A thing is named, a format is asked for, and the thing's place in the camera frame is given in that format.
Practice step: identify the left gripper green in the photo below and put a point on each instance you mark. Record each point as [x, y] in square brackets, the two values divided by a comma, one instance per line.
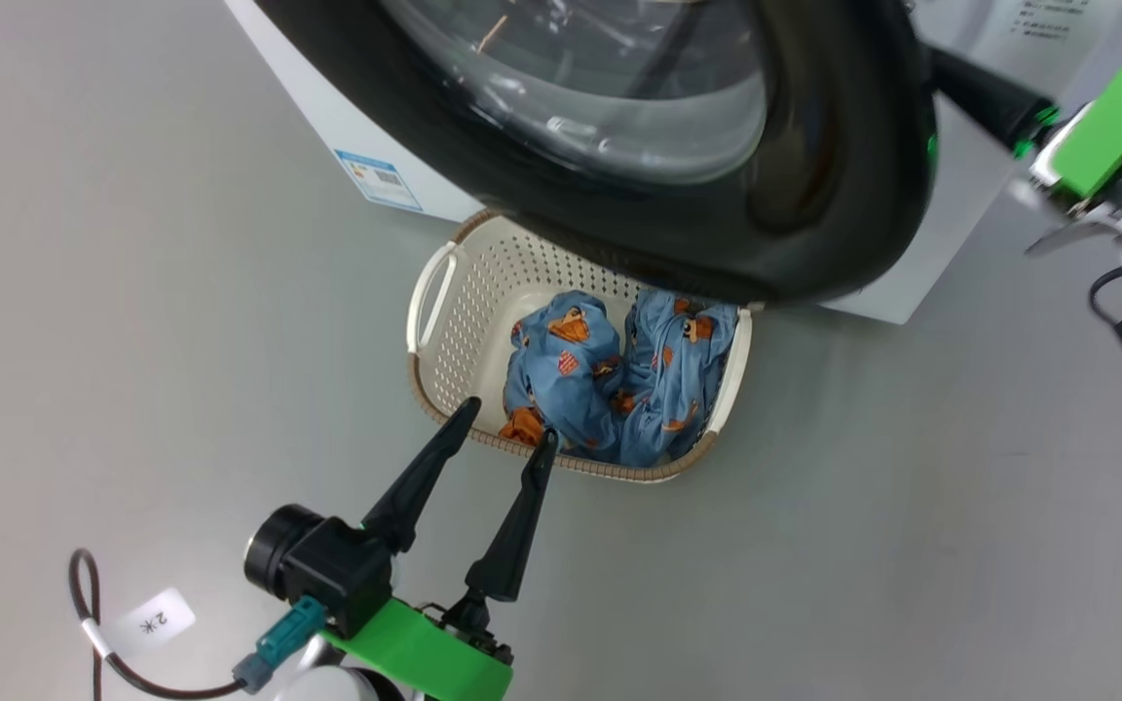
[415, 652]

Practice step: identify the black round glass washer door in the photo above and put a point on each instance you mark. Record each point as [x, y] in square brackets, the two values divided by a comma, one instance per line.
[814, 195]

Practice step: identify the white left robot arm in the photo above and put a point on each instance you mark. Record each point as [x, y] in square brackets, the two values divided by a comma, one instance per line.
[337, 686]

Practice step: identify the cream perforated laundry basket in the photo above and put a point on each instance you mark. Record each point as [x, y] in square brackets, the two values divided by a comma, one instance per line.
[483, 321]

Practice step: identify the white front-load washing machine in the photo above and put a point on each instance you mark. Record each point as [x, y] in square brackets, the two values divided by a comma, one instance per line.
[327, 107]

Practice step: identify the printed text warning label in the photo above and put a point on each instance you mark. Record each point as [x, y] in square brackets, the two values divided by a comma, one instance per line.
[1040, 19]

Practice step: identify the blue white energy label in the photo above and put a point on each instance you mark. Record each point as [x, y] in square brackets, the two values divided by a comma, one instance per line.
[381, 180]

